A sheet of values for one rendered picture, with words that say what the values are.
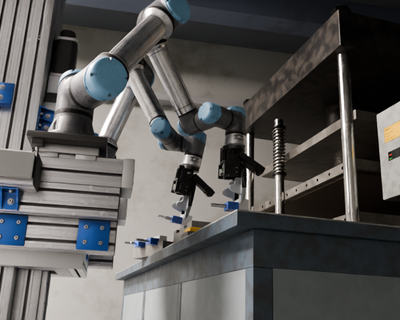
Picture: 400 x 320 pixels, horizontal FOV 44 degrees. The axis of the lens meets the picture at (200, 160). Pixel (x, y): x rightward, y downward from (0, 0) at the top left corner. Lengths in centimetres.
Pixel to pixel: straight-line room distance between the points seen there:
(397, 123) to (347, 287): 111
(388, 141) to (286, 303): 124
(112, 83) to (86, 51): 330
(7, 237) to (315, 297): 83
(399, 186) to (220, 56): 300
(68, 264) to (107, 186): 27
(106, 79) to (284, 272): 72
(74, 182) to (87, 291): 273
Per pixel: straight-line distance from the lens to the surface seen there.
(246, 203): 174
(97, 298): 413
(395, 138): 226
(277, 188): 296
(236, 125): 180
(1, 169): 136
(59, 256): 155
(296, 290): 123
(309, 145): 282
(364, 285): 133
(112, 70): 146
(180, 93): 182
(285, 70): 297
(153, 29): 165
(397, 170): 222
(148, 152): 436
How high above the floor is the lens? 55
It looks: 18 degrees up
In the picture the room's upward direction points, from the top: 2 degrees clockwise
